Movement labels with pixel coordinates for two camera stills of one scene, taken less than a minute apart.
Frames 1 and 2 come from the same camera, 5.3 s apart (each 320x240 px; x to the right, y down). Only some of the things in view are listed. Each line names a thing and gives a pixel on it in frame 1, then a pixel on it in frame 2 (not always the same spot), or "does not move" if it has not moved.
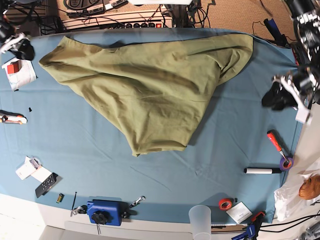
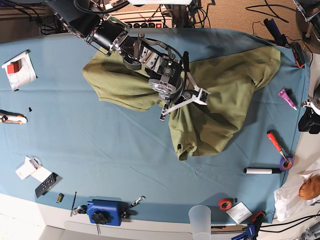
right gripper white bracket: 26,50 to 197,98
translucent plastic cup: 200,217 does not move
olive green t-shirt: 153,85 to 226,84
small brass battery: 60,198 does not move
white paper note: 239,212 does not move
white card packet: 32,166 does not move
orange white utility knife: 8,117 does not move
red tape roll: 225,204 does not move
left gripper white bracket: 278,100 to 310,121
